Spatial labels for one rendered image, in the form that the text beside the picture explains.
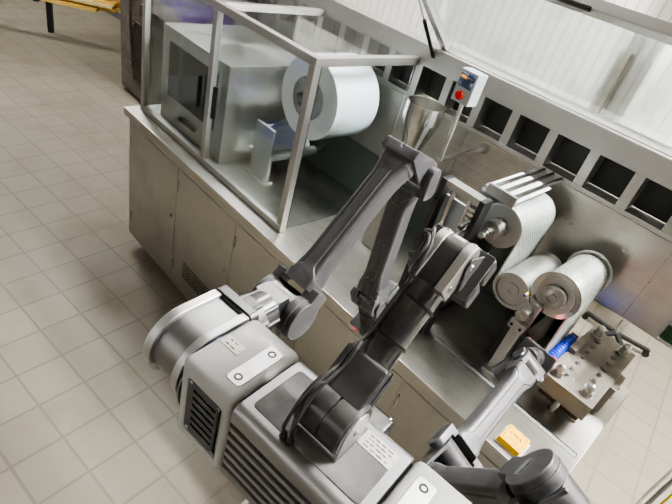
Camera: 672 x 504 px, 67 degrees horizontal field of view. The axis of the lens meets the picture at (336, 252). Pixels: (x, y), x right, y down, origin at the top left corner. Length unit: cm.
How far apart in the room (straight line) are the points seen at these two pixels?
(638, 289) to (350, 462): 143
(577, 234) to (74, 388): 218
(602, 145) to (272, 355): 140
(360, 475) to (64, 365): 220
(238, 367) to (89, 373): 201
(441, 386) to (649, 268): 76
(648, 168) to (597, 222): 23
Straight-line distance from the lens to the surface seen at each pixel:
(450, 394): 166
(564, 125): 189
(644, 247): 187
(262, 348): 71
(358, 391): 59
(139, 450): 241
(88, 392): 260
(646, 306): 193
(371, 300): 122
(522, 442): 163
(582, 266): 173
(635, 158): 183
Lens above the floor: 205
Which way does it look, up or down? 35 degrees down
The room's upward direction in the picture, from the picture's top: 17 degrees clockwise
